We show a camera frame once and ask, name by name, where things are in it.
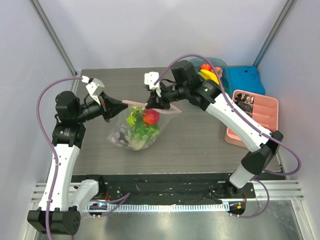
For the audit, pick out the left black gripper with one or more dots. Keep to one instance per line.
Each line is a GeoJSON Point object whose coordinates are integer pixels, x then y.
{"type": "Point", "coordinates": [109, 107]}

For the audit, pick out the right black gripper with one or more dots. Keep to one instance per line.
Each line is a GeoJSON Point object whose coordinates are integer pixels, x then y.
{"type": "Point", "coordinates": [158, 98]}

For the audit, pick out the peach apple toy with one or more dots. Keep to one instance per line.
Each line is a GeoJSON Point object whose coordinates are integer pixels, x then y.
{"type": "Point", "coordinates": [150, 117]}

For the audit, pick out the clear pink-dotted zip bag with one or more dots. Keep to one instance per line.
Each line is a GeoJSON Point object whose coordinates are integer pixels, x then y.
{"type": "Point", "coordinates": [121, 125]}

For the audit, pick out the green lettuce head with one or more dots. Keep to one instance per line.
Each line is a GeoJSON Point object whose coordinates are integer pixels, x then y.
{"type": "Point", "coordinates": [137, 126]}

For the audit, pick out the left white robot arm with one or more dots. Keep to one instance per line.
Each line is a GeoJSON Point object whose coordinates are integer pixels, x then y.
{"type": "Point", "coordinates": [59, 212]}

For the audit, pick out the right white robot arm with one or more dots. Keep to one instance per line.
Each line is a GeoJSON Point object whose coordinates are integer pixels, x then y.
{"type": "Point", "coordinates": [208, 95]}

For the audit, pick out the teal food tray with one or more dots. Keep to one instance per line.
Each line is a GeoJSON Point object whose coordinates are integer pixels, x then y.
{"type": "Point", "coordinates": [221, 69]}

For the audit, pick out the yellow banana bunch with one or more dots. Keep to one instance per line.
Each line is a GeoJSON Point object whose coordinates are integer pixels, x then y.
{"type": "Point", "coordinates": [208, 75]}

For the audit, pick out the dark items in organizer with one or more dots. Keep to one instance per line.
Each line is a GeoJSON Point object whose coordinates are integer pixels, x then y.
{"type": "Point", "coordinates": [245, 102]}

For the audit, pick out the blue cloth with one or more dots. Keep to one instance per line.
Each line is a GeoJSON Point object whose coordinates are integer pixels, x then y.
{"type": "Point", "coordinates": [246, 78]}

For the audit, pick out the pink divided organizer tray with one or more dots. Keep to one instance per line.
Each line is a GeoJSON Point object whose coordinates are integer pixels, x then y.
{"type": "Point", "coordinates": [265, 110]}

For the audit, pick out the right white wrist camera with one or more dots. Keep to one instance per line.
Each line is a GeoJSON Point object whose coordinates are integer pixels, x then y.
{"type": "Point", "coordinates": [150, 79]}

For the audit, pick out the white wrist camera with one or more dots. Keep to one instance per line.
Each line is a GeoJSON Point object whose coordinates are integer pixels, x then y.
{"type": "Point", "coordinates": [150, 79]}
{"type": "Point", "coordinates": [94, 87]}

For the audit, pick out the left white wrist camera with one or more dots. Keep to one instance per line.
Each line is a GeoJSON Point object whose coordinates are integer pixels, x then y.
{"type": "Point", "coordinates": [94, 87]}

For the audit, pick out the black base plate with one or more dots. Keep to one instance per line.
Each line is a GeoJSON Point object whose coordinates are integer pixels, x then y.
{"type": "Point", "coordinates": [170, 189]}

